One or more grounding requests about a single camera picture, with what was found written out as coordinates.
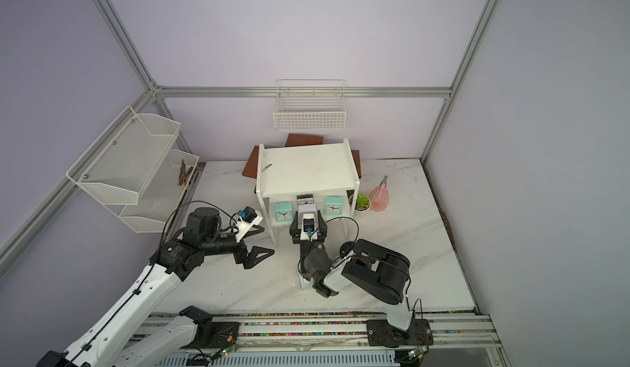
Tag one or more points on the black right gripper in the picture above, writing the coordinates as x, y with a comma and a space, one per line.
295, 232

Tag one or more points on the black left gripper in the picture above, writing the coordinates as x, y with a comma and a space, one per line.
251, 260

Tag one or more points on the mint green alarm clock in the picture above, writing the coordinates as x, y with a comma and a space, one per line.
283, 212
333, 205

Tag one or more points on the clear square alarm clock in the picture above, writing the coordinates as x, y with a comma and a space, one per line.
305, 200
307, 208

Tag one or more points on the white twin-bell alarm clock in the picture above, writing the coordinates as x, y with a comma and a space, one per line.
302, 282

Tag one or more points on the black round alarm clock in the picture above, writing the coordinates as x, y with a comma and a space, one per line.
346, 248

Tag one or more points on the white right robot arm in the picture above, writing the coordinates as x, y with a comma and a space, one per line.
382, 273

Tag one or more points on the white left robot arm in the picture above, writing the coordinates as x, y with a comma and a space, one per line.
104, 344

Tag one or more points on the white two-tier shelf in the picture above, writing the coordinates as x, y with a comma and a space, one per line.
273, 226

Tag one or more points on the green succulent in white pot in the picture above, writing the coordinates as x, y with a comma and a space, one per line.
362, 202

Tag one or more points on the brown wooden step stand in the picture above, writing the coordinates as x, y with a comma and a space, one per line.
295, 143

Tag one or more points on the pink spray bottle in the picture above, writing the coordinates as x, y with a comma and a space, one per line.
379, 196

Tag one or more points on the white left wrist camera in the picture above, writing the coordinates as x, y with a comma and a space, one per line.
247, 218

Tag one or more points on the white mesh lower wall bin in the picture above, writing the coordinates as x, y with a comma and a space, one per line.
160, 199

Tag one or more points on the white mesh wall bin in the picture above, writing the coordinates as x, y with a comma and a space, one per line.
160, 199
119, 166

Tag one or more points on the white wire wall basket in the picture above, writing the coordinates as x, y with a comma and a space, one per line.
304, 105

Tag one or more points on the white mesh upper wall bin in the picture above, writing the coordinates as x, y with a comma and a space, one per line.
119, 166

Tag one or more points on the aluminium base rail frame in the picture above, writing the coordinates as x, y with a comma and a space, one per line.
343, 338

